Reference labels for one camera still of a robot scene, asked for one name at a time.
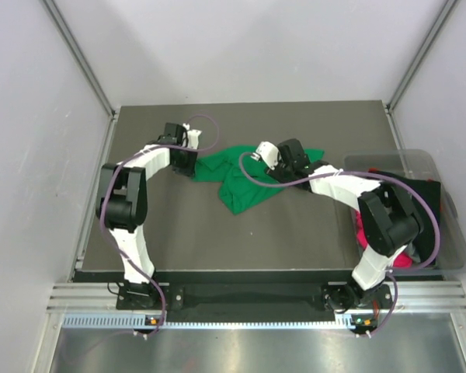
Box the green t-shirt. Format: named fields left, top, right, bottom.
left=194, top=144, right=328, bottom=215

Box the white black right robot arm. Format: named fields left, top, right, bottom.
left=256, top=138, right=423, bottom=312

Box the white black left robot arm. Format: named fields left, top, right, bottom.
left=96, top=123, right=202, bottom=309

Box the pink t-shirt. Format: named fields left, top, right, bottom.
left=354, top=211, right=412, bottom=268

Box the grey t-shirt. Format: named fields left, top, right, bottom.
left=403, top=242, right=422, bottom=263

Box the black folded t-shirt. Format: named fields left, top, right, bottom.
left=360, top=169, right=441, bottom=269

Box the clear plastic storage bin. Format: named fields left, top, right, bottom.
left=343, top=149, right=466, bottom=276

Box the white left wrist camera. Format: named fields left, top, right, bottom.
left=181, top=123, right=202, bottom=150

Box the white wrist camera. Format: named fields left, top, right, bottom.
left=250, top=141, right=280, bottom=170
left=181, top=123, right=202, bottom=150

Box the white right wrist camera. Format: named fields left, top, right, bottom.
left=250, top=141, right=280, bottom=170

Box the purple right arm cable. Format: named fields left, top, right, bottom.
left=238, top=151, right=442, bottom=336

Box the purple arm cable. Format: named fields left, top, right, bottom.
left=238, top=151, right=442, bottom=336
left=100, top=113, right=221, bottom=336

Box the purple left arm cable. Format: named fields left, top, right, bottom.
left=100, top=113, right=221, bottom=336

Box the left aluminium corner post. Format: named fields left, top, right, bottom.
left=40, top=0, right=117, bottom=118

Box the aluminium corner post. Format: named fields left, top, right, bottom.
left=40, top=0, right=117, bottom=118
left=384, top=0, right=459, bottom=115

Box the grey slotted cable duct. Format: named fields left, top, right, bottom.
left=63, top=313, right=375, bottom=330

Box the aluminium front frame rail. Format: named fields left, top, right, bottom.
left=47, top=281, right=466, bottom=313

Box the right aluminium corner post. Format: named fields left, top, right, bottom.
left=384, top=0, right=459, bottom=115

